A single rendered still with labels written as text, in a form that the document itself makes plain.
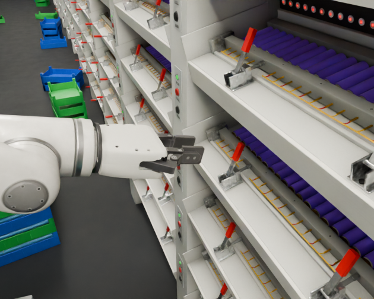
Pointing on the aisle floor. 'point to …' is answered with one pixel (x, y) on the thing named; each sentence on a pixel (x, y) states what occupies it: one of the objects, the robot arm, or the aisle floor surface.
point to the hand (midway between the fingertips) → (187, 149)
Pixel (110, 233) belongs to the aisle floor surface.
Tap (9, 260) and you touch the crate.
